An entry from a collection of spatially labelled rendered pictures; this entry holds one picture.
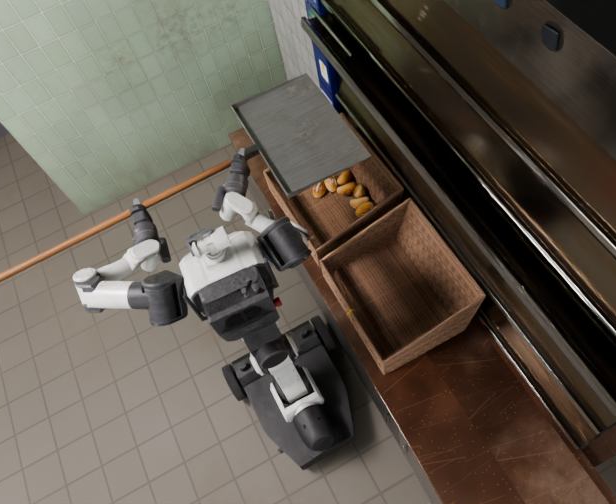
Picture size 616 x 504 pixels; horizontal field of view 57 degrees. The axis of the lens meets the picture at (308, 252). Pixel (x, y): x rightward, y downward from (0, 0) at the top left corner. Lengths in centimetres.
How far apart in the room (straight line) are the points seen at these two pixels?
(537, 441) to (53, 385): 255
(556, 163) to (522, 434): 124
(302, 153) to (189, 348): 150
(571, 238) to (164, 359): 236
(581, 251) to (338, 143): 104
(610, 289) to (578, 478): 100
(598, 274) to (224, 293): 104
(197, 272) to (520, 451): 140
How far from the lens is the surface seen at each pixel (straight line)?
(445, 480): 237
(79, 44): 330
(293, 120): 238
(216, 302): 176
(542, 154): 154
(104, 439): 336
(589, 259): 164
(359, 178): 287
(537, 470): 242
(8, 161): 475
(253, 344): 206
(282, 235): 181
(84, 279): 199
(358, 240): 254
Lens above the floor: 292
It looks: 59 degrees down
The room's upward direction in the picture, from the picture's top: 17 degrees counter-clockwise
